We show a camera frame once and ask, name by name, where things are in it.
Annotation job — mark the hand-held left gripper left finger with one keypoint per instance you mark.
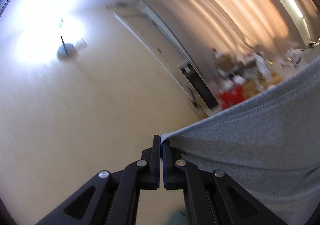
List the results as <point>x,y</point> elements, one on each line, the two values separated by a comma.
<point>155,162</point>

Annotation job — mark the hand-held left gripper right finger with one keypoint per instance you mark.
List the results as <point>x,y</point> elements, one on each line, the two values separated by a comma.
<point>168,165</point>

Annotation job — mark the grey t-shirt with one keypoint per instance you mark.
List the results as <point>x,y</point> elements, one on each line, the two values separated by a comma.
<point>250,140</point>

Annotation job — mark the black monitor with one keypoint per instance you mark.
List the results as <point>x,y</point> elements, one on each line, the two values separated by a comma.
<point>202,87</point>

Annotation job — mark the red printed box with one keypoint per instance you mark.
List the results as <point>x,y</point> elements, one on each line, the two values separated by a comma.
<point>230,97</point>

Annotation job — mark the white door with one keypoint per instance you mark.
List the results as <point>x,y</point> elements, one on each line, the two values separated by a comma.
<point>155,42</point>

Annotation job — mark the ceiling lamp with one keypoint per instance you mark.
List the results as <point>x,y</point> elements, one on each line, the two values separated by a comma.
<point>65,51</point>

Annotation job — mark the wide beige curtain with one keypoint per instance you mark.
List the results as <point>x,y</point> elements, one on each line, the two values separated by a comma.
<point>212,2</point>

